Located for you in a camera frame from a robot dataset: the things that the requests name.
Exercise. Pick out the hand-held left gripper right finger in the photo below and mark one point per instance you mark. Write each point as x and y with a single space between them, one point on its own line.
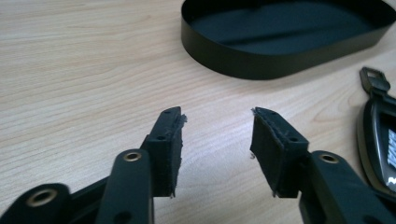
274 155

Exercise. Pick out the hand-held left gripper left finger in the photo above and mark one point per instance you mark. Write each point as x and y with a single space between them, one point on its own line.
165 149

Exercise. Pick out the black key rack with tray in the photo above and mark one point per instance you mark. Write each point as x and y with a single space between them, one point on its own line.
218 59

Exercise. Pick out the black car key fob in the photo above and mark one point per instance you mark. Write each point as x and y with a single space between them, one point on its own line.
376 124

